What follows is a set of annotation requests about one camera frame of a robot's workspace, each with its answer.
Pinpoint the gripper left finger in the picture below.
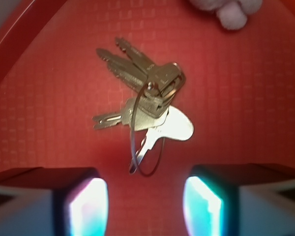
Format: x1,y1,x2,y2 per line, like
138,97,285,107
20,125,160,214
0,167,109,236

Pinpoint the silver key bunch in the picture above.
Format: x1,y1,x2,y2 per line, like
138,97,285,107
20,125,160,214
92,37,194,177

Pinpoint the pink plush toy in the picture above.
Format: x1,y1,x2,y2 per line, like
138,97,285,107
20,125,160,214
189,0,263,30

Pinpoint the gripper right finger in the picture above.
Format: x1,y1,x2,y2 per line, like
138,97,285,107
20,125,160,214
182,164,295,236

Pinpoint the orange plastic tray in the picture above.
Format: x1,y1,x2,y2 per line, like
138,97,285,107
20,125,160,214
0,0,295,236

